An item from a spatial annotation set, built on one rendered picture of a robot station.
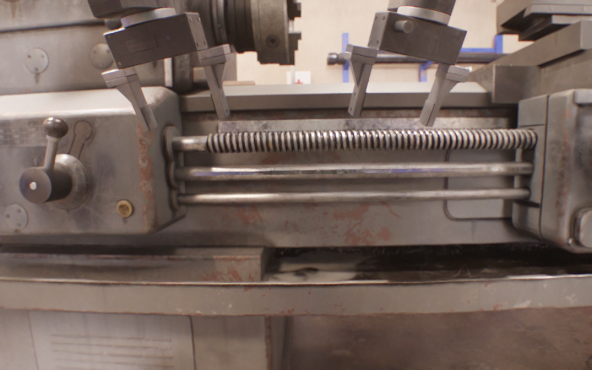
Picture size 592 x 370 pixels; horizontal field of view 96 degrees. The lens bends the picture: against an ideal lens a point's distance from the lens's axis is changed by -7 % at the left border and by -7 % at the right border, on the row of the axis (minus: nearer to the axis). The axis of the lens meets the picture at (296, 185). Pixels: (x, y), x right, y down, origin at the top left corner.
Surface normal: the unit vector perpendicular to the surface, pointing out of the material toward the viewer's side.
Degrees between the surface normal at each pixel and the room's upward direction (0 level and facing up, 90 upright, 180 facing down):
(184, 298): 90
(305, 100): 90
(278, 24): 119
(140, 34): 113
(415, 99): 90
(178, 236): 90
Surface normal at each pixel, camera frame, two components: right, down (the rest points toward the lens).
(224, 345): -0.02, 0.11
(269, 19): -0.01, 0.50
